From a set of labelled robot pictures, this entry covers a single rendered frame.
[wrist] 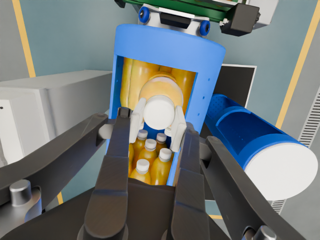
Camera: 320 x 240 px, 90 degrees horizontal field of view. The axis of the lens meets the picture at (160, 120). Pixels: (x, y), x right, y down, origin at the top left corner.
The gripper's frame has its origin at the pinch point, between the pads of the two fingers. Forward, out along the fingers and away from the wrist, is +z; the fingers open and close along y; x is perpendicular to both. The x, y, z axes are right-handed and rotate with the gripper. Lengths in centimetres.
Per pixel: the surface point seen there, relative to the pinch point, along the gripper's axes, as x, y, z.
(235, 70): 11, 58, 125
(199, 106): -1.6, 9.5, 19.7
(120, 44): 7.8, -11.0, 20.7
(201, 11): 25, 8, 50
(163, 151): -20.2, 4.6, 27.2
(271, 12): 31, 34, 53
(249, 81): 6, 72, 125
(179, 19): 17.8, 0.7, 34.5
